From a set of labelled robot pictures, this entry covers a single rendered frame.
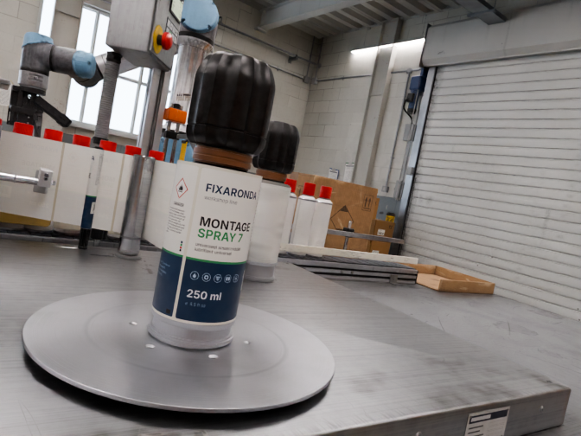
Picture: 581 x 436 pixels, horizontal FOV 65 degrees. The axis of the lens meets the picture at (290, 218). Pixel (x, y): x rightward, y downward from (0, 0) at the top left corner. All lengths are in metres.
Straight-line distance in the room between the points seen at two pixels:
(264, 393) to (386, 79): 6.62
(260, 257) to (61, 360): 0.50
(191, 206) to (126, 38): 0.70
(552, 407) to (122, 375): 0.51
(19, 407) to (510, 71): 5.65
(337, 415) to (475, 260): 5.13
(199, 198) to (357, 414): 0.24
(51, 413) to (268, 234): 0.55
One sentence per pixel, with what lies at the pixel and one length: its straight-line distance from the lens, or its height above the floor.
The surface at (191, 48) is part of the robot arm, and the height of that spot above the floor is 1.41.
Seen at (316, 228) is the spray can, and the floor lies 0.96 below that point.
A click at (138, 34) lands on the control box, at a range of 1.09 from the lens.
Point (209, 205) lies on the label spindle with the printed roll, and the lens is 0.43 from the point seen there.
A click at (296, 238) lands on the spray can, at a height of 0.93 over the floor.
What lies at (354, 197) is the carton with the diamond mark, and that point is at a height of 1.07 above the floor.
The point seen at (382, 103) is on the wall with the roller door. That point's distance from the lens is 6.85.
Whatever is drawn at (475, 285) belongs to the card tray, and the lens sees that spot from 1.68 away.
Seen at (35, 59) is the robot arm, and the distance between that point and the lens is 1.54.
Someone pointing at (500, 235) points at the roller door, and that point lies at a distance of 5.39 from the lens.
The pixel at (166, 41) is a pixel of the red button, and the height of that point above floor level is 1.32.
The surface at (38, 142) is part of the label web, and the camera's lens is 0.95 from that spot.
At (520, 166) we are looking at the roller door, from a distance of 5.43.
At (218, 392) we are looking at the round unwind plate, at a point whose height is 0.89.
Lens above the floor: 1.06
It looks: 4 degrees down
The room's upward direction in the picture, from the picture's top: 11 degrees clockwise
